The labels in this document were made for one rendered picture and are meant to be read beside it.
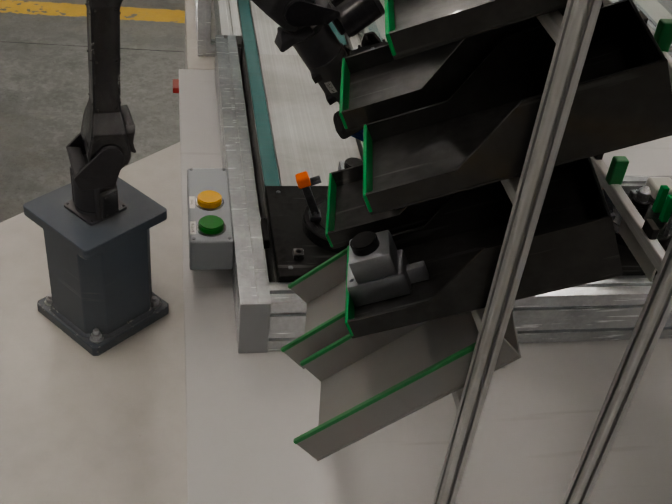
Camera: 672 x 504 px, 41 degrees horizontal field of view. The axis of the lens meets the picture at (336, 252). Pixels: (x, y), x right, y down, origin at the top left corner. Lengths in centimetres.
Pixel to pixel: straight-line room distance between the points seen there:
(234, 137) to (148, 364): 51
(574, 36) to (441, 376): 41
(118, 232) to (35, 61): 283
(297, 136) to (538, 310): 62
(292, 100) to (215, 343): 68
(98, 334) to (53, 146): 215
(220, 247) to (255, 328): 16
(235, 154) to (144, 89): 223
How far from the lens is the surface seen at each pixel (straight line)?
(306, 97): 193
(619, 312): 151
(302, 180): 139
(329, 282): 125
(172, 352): 139
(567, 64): 75
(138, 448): 127
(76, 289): 135
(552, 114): 77
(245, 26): 214
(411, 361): 108
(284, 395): 133
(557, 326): 149
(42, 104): 376
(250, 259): 141
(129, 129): 124
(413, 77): 102
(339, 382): 115
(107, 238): 128
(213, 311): 146
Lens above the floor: 184
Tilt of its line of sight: 38 degrees down
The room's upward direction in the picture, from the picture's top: 7 degrees clockwise
